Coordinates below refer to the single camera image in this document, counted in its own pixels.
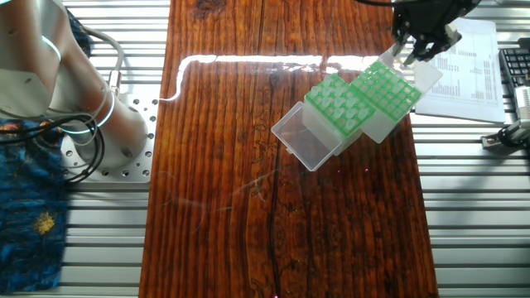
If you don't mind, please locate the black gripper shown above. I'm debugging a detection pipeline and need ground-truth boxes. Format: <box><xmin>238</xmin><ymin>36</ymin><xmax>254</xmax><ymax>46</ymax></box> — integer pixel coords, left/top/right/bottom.
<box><xmin>391</xmin><ymin>0</ymin><xmax>482</xmax><ymax>67</ymax></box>

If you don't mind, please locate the clear box green tip rack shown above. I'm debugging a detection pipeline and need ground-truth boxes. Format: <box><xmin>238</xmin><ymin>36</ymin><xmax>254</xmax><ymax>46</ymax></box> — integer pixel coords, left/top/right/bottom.
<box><xmin>271</xmin><ymin>73</ymin><xmax>378</xmax><ymax>173</ymax></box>
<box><xmin>350</xmin><ymin>44</ymin><xmax>444</xmax><ymax>145</ymax></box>

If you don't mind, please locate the white printed paper sheet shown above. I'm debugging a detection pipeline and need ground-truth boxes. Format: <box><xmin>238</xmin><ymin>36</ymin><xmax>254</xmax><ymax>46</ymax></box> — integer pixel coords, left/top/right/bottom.
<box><xmin>413</xmin><ymin>18</ymin><xmax>507</xmax><ymax>124</ymax></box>

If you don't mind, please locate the black computer keyboard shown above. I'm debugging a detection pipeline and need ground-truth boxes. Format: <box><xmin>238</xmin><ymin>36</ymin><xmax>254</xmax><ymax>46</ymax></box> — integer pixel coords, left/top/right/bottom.
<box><xmin>499</xmin><ymin>37</ymin><xmax>530</xmax><ymax>90</ymax></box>

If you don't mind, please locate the white grey box device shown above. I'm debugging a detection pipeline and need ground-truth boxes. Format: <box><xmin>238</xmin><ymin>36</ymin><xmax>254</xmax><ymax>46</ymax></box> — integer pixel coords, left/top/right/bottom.
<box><xmin>513</xmin><ymin>84</ymin><xmax>530</xmax><ymax>121</ymax></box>

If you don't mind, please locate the small grey mounted device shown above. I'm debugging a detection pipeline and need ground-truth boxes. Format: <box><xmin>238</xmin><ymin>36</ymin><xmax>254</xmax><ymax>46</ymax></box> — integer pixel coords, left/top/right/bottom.
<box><xmin>479</xmin><ymin>119</ymin><xmax>530</xmax><ymax>157</ymax></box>

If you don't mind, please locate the brown wooden board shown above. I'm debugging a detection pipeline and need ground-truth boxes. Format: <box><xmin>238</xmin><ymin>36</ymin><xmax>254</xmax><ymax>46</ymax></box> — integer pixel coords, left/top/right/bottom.
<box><xmin>138</xmin><ymin>0</ymin><xmax>440</xmax><ymax>298</ymax></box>

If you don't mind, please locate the blue painted cloth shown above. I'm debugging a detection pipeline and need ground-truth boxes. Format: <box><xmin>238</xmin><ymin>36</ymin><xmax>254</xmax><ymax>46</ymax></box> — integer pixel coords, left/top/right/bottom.
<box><xmin>0</xmin><ymin>7</ymin><xmax>92</xmax><ymax>295</ymax></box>

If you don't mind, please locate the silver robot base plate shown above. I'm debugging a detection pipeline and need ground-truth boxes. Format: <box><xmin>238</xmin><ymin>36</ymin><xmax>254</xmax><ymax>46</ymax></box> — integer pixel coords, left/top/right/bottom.
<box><xmin>61</xmin><ymin>93</ymin><xmax>157</xmax><ymax>183</ymax></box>

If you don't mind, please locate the grey base cable with connector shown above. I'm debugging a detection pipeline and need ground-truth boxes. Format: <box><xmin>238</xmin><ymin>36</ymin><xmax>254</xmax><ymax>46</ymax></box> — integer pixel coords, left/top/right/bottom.
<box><xmin>80</xmin><ymin>26</ymin><xmax>125</xmax><ymax>99</ymax></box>

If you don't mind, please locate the black base cable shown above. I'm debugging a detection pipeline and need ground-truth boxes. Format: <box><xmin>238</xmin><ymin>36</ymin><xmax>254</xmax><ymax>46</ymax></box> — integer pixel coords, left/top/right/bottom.
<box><xmin>0</xmin><ymin>114</ymin><xmax>107</xmax><ymax>184</ymax></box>

